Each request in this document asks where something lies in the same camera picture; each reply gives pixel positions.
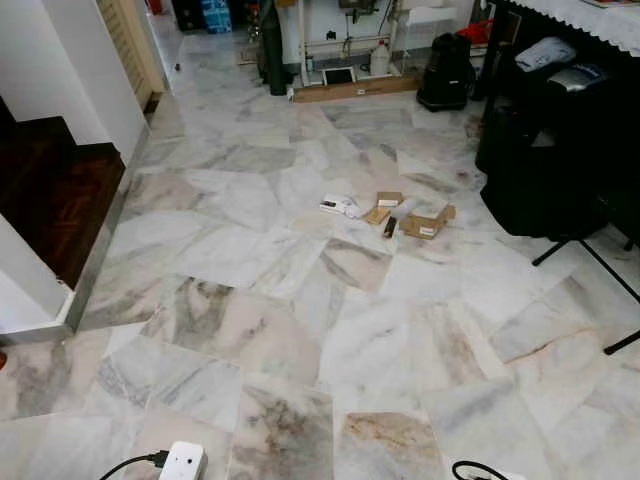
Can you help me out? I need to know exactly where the steel floor edge strip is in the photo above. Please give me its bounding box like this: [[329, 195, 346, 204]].
[[60, 122, 154, 337]]

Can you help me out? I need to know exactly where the black tripod stand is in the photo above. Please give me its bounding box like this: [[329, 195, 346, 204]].
[[531, 236, 640, 357]]

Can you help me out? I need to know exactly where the black appliance with silver top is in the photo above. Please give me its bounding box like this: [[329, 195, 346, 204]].
[[546, 62, 610, 98]]

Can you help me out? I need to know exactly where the folded grey white cloth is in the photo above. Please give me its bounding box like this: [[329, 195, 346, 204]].
[[514, 36, 579, 74]]

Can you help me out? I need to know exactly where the brown cardboard box with label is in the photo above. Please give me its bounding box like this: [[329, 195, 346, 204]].
[[399, 204, 458, 241]]

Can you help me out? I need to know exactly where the white lace tablecloth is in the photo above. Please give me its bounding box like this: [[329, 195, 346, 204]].
[[508, 0, 640, 57]]

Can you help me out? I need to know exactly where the black vacuum cleaner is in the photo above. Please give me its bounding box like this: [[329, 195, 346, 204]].
[[416, 32, 477, 113]]

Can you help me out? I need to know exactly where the flat golden box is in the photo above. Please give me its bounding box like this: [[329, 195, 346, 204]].
[[364, 204, 392, 226]]

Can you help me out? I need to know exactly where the red container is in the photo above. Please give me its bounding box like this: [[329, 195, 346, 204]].
[[457, 19, 494, 47]]

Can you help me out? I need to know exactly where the white plastic jug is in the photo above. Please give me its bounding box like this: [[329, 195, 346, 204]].
[[368, 39, 394, 78]]

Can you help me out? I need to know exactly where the long brown cardboard box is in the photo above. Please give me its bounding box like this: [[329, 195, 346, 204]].
[[288, 74, 422, 104]]

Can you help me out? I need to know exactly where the white framed tablet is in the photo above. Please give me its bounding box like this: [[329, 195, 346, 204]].
[[319, 65, 358, 88]]

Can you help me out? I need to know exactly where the white shelf rack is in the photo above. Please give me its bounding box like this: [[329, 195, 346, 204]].
[[279, 0, 472, 88]]

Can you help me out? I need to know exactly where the tall dark bag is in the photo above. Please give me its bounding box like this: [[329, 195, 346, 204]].
[[257, 0, 294, 98]]

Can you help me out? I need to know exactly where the blue crate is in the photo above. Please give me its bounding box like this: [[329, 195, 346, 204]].
[[199, 0, 234, 35]]

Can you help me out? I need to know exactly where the wooden louvre door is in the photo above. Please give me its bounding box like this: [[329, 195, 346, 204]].
[[96, 0, 167, 112]]

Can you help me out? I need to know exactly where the dark wooden stair step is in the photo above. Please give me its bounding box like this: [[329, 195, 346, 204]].
[[0, 95, 127, 292]]

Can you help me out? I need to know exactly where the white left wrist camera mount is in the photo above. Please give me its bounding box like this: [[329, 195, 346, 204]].
[[160, 441, 208, 480]]

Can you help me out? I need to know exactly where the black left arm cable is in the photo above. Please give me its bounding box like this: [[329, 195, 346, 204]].
[[99, 451, 168, 480]]

